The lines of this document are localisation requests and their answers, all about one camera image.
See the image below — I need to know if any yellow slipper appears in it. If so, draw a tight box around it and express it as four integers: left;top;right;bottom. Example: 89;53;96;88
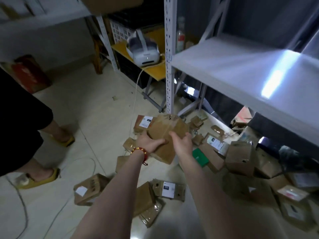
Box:
51;134;76;148
15;168;61;190

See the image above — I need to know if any white cable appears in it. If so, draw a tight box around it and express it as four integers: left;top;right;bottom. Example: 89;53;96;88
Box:
129;54;166;137

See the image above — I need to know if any white metal shelf rack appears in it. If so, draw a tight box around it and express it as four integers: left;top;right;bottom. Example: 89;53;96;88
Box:
0;0;119;72
164;0;319;147

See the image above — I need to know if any wooden chair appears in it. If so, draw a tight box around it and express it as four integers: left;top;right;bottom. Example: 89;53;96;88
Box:
86;17;112;75

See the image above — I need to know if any pile of small cardboard parcels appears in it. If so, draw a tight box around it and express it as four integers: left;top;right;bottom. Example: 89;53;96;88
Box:
73;114;319;233

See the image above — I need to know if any white headset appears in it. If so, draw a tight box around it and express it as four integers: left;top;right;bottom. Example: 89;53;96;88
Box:
126;29;160;68

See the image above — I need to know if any person's left forearm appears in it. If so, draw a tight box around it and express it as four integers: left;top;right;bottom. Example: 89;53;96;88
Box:
71;147;150;239

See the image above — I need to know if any red bead bracelet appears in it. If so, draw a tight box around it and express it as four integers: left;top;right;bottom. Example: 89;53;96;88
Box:
130;146;149;166

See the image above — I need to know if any white plastic basket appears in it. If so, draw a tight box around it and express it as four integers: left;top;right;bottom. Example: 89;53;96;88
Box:
109;19;140;44

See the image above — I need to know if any person's right forearm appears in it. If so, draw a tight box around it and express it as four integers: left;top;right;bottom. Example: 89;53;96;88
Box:
177;154;283;239

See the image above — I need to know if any grey floor cable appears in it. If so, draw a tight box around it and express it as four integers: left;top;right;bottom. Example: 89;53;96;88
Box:
5;157;97;239

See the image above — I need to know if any black crate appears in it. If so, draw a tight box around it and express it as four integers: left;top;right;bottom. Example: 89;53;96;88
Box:
115;51;153;89

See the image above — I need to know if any large brown cardboard box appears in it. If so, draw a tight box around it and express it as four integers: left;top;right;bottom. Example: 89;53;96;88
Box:
147;114;190;165

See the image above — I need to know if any yellow wooden table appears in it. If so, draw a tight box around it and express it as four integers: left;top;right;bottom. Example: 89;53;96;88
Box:
111;28;167;113

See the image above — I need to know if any cardboard box on shelf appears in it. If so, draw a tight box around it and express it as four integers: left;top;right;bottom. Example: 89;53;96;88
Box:
79;0;144;16

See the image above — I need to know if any person's right hand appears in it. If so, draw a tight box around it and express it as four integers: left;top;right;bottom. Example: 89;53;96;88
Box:
169;131;194;160

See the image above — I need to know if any clear plastic bottle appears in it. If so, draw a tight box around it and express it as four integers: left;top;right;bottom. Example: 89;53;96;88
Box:
176;17;186;54

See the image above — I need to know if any person's left hand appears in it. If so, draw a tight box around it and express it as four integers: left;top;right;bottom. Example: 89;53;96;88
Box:
135;131;166;154

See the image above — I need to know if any green flat box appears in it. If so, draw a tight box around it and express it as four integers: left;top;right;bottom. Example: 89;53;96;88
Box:
192;148;210;168

